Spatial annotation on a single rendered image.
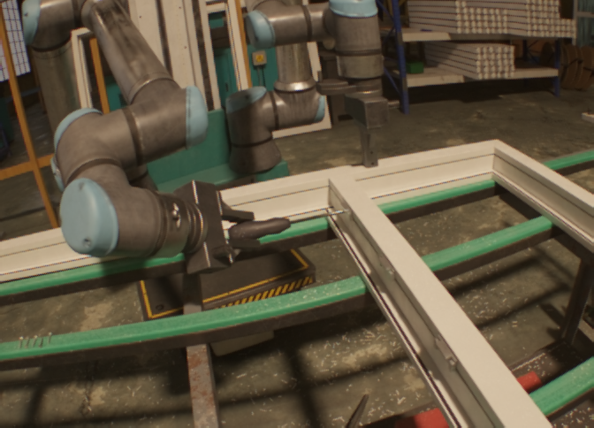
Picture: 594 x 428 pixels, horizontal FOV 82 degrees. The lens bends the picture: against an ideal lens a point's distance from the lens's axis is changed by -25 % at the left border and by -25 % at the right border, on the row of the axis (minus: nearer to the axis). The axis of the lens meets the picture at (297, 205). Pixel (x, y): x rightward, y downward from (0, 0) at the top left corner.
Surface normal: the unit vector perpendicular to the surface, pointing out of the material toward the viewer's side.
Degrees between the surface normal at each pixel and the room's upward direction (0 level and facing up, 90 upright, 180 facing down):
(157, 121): 70
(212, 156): 90
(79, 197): 63
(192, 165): 90
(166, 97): 29
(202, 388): 0
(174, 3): 90
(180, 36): 90
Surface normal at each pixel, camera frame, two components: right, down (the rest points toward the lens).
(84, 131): 0.21, -0.56
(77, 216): -0.47, -0.02
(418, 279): -0.12, -0.89
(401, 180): 0.21, 0.41
